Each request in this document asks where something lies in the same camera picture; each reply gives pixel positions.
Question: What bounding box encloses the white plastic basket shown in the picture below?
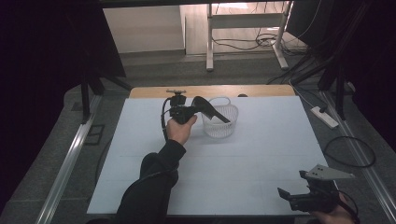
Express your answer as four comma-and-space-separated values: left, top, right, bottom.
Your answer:
200, 96, 240, 139

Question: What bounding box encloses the black slender object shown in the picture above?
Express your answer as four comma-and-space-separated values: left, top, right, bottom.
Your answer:
213, 109, 232, 124

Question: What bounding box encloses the white power strip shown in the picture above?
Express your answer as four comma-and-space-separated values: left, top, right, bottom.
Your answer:
310, 105, 340, 130

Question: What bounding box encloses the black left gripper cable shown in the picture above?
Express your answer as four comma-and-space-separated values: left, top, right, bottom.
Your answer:
160, 97, 173, 142

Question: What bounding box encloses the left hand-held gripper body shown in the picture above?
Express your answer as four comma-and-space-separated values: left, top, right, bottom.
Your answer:
166, 89, 198, 126

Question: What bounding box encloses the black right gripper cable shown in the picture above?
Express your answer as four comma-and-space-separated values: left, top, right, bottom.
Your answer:
338, 189, 361, 224

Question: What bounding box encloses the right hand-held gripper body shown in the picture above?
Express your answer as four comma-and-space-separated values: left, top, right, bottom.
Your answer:
288, 163, 356, 215

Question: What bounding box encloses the person's left hand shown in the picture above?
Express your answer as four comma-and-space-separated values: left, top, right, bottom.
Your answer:
165, 115, 199, 146

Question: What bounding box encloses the tangle of black floor cables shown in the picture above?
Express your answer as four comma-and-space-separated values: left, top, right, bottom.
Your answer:
211, 27, 309, 58

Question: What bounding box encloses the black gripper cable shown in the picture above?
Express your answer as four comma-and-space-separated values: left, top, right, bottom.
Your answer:
338, 189, 361, 224
160, 97, 173, 142

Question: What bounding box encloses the aluminium rail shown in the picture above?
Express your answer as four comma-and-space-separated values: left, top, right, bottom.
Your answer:
319, 90, 396, 224
35, 93, 103, 224

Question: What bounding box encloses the person's right hand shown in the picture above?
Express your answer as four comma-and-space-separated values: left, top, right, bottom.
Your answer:
310, 192, 357, 224

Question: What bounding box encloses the white desk frame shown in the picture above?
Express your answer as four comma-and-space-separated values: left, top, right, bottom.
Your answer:
205, 0, 294, 73

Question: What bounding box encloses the black looped cable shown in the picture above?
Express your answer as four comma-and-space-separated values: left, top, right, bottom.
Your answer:
322, 135, 376, 169

